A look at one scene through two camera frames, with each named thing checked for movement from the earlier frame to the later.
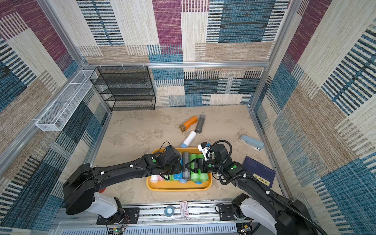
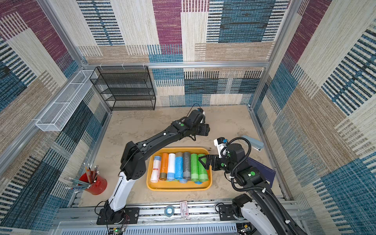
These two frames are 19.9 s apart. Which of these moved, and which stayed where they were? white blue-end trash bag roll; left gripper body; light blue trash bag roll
Moved: left gripper body; white blue-end trash bag roll
Stayed: light blue trash bag roll
